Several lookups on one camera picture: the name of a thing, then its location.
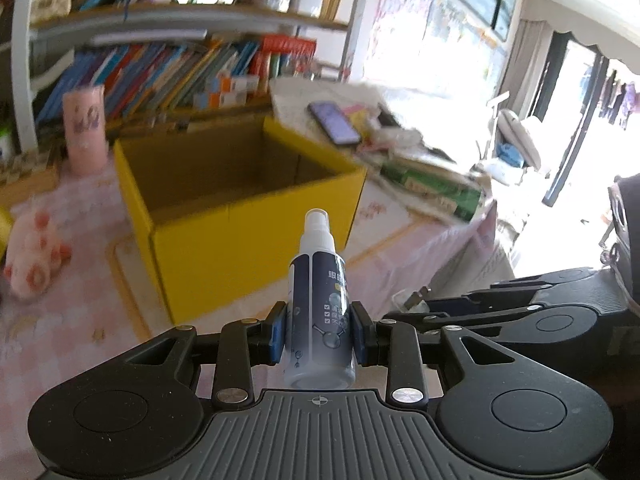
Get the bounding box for black smartphone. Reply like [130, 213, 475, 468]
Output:
[307, 101, 362, 147]

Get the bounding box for white curtain valance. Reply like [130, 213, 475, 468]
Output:
[520, 0, 640, 61]

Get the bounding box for pink wall poster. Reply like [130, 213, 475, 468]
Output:
[370, 0, 506, 86]

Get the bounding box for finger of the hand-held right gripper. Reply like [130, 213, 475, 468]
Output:
[381, 304, 602, 357]
[422, 267, 626, 314]

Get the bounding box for pink sticky notes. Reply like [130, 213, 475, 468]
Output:
[349, 104, 382, 137]

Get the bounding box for green book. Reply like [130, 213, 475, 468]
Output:
[382, 160, 483, 223]

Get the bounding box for wooden chessboard box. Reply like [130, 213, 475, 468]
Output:
[0, 152, 63, 208]

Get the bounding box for white blue spray bottle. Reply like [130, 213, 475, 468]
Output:
[283, 208, 358, 389]

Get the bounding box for white paper stack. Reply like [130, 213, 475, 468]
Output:
[270, 77, 401, 128]

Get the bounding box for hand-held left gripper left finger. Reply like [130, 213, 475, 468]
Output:
[122, 301, 287, 409]

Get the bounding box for pink plush toy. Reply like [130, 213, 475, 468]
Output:
[4, 199, 73, 297]

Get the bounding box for pink checked tablecloth desktop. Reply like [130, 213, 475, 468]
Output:
[0, 77, 516, 411]

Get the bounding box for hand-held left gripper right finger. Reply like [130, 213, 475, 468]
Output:
[350, 301, 523, 406]

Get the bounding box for pink cup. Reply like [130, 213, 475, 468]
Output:
[62, 85, 110, 177]

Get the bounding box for hanging clothes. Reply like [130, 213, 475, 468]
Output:
[580, 60, 640, 131]

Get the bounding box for orange white small box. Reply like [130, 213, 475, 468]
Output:
[192, 91, 251, 109]
[220, 75, 261, 92]

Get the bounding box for yellow cardboard box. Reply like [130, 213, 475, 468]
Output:
[113, 114, 368, 326]

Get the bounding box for white shelf frame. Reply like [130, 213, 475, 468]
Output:
[12, 0, 351, 153]

